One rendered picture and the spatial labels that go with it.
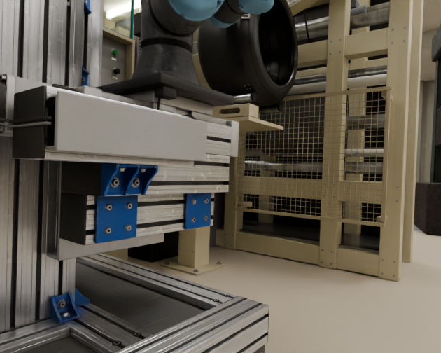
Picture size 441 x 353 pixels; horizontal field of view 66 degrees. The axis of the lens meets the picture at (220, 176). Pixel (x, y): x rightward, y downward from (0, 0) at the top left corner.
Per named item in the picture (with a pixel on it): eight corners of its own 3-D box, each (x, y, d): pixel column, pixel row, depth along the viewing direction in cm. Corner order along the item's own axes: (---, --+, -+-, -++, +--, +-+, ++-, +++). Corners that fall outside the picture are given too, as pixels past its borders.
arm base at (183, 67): (162, 78, 66) (164, 27, 66) (116, 88, 75) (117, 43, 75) (212, 94, 78) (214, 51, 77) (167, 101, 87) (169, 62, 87)
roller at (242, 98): (193, 100, 177) (198, 98, 180) (195, 108, 178) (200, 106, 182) (251, 93, 156) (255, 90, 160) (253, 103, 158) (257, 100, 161)
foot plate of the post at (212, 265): (159, 265, 192) (159, 262, 192) (190, 257, 214) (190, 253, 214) (196, 275, 176) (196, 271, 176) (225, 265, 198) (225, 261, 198)
